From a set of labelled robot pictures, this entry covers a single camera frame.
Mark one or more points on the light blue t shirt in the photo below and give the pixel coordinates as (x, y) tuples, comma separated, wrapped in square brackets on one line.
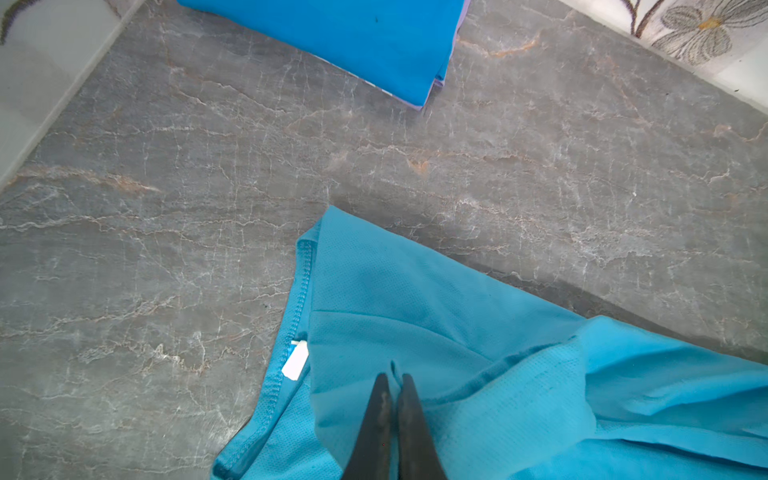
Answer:
[(511, 385)]

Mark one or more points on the folded lilac t shirt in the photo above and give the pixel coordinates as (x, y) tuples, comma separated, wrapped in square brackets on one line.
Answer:
[(401, 47)]

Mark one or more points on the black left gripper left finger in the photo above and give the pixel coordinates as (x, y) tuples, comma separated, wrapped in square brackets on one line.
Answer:
[(371, 456)]

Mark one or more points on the folded blue t shirt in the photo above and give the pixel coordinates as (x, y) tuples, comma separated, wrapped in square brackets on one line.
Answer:
[(312, 26)]

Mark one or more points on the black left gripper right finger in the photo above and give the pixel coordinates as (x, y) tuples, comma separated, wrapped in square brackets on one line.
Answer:
[(418, 458)]

